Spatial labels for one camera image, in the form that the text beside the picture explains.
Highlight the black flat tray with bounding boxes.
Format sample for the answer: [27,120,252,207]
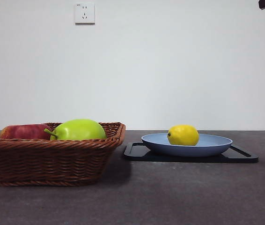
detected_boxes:
[123,142,259,163]

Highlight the red apple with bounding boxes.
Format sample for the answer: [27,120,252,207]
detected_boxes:
[0,124,53,140]

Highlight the green pear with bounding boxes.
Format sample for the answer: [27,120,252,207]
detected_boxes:
[44,119,107,141]

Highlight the yellow lemon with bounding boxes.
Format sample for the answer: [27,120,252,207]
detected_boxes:
[167,124,199,146]

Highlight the blue round plate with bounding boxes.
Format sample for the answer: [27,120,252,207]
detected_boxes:
[141,133,233,158]

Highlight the white wall socket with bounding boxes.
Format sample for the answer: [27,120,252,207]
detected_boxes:
[74,2,96,25]

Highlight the brown wicker basket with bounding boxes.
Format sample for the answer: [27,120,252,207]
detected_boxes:
[0,121,126,188]

